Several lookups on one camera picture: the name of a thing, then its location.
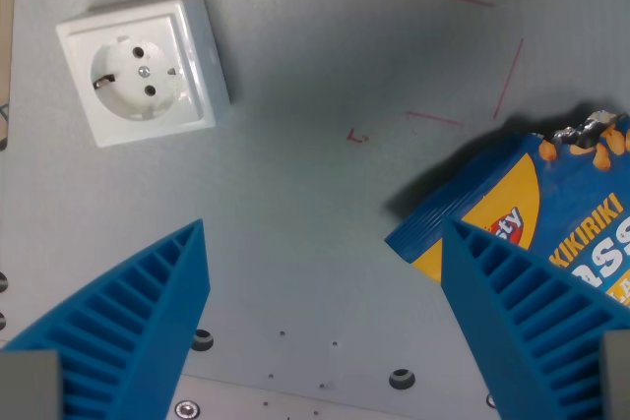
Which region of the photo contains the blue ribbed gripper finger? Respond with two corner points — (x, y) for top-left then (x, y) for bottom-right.
(0, 218), (212, 420)
(440, 215), (630, 420)

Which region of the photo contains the blue yellow peanut snack bag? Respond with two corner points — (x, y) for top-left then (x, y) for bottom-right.
(383, 108), (630, 293)

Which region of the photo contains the white wall power socket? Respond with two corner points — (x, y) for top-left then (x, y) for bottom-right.
(54, 0), (232, 149)

